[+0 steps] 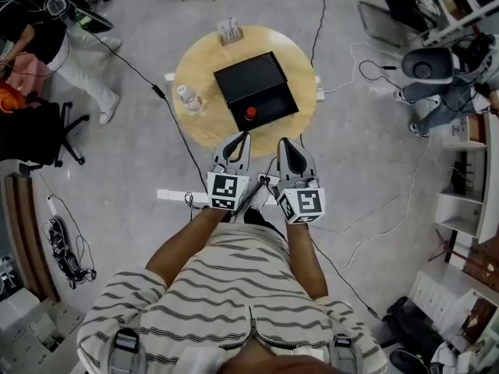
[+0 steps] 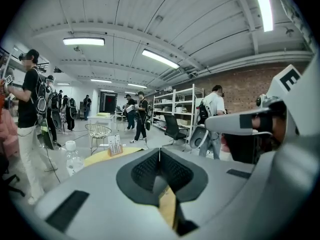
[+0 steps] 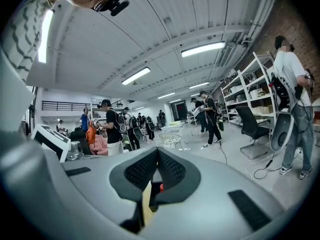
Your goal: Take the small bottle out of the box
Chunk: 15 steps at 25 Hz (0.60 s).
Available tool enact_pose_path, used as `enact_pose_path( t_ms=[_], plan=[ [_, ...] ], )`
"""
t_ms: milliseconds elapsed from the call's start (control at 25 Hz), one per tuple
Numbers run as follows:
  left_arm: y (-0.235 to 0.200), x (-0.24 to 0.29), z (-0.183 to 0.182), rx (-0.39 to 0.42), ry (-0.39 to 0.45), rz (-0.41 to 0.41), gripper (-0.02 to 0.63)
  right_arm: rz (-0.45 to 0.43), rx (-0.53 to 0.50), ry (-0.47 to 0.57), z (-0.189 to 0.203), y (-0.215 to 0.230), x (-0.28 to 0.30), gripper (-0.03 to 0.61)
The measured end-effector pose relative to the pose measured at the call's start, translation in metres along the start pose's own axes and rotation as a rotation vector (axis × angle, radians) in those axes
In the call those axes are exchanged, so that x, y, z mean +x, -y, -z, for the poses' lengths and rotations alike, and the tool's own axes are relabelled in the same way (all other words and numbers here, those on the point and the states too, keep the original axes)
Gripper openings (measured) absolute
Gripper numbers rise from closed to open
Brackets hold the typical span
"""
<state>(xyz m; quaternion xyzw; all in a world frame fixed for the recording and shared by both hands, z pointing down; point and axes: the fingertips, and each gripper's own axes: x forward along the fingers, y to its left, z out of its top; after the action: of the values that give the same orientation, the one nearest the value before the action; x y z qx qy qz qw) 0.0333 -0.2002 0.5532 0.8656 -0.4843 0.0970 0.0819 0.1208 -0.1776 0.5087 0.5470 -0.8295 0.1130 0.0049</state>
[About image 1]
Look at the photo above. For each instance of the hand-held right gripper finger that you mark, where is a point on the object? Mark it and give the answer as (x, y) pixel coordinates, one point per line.
(306, 158)
(281, 156)

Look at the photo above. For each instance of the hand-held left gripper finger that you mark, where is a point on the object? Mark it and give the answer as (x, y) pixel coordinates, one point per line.
(221, 150)
(246, 148)

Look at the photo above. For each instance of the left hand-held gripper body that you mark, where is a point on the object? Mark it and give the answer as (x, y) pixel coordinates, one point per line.
(228, 189)

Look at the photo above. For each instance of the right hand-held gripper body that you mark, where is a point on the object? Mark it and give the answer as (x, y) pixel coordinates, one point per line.
(302, 203)

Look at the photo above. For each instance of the small red-capped bottle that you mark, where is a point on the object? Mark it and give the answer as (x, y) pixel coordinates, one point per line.
(250, 113)

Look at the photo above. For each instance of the black box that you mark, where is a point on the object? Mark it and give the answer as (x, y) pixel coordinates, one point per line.
(253, 82)

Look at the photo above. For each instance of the person's left forearm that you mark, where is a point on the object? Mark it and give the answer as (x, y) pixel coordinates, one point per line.
(183, 248)

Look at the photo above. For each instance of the person's right forearm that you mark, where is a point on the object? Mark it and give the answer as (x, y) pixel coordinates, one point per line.
(306, 259)

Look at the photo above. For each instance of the clear plastic bottle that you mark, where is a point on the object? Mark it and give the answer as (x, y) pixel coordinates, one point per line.
(191, 99)

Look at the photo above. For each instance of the grey floor power strip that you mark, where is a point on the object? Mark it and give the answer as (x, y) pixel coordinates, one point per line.
(268, 178)

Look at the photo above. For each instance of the person's white shoe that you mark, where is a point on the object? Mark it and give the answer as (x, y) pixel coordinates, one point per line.
(259, 199)

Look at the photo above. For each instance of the person's black trouser leg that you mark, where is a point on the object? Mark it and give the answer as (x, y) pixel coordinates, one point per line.
(259, 220)

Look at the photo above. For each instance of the white power strip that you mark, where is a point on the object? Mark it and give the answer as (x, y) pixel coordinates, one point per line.
(320, 94)

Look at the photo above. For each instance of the person's striped shirt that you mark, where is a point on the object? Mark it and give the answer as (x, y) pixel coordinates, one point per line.
(234, 306)

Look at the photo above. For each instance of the cardboard holder with white cards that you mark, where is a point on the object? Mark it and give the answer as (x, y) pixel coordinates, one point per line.
(231, 31)

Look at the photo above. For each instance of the red metal stand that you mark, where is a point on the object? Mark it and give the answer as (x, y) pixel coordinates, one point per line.
(456, 255)

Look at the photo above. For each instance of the white shelf unit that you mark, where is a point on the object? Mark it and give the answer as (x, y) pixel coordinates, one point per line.
(468, 177)

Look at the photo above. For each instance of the white drawer cabinet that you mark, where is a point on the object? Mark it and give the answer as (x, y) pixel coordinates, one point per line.
(436, 306)

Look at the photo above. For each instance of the black bag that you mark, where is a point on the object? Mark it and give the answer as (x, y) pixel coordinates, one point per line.
(413, 337)

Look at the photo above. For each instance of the white charger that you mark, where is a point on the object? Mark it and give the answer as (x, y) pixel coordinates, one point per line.
(51, 205)

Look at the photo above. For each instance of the black office chair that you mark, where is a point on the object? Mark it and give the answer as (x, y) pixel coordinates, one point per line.
(35, 131)

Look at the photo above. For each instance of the orange bag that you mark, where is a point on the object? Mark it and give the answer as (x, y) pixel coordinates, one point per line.
(11, 97)

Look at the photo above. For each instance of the white cardboard boxes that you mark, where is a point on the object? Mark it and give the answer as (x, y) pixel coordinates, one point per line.
(35, 329)

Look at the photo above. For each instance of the metal frame chair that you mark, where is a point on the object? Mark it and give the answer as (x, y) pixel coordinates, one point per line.
(393, 14)

